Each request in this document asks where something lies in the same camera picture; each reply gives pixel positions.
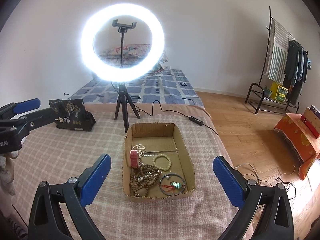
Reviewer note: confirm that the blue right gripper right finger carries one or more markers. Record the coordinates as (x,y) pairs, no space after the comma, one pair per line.
(276,221)

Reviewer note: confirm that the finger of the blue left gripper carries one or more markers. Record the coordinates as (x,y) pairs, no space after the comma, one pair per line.
(31,121)
(12,109)

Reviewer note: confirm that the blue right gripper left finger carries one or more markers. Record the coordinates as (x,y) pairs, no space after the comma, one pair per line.
(46,218)

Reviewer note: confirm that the red strap wristwatch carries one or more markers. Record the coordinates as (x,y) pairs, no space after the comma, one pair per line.
(134,159)

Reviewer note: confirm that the green jade red cord pendant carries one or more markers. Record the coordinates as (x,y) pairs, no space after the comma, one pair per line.
(172,187)

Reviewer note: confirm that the left hand in glove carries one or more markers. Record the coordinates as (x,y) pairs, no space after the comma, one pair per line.
(7,172)

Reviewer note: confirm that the black snack bag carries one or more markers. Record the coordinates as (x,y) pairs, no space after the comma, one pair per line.
(72,115)

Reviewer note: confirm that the orange cloth covered stool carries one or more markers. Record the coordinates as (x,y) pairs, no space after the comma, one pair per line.
(304,138)

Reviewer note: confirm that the cardboard box tray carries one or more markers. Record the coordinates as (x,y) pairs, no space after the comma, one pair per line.
(162,152)

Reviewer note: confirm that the black tripod stand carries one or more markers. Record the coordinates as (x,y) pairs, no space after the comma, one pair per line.
(122,100)

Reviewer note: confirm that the red and tan boxes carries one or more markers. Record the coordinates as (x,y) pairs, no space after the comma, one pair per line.
(310,118)

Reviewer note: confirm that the black clothes rack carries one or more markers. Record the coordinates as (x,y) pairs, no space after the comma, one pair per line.
(259,93)

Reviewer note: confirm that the yellow box on rack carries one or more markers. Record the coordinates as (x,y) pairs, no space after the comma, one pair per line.
(279,92)

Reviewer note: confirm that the floral folded quilt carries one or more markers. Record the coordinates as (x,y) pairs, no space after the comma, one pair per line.
(133,54)

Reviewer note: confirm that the black phone holder clamp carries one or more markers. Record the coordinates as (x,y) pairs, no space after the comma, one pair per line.
(122,29)

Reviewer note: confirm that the blue patterned bed sheet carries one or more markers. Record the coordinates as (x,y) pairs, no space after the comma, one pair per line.
(168,87)

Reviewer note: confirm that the dark hanging clothes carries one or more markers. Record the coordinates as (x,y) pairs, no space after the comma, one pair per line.
(295,71)

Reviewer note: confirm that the striped hanging towel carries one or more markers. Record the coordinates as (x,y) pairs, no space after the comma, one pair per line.
(277,52)

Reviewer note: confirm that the white ring light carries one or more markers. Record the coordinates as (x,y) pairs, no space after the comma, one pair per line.
(114,74)

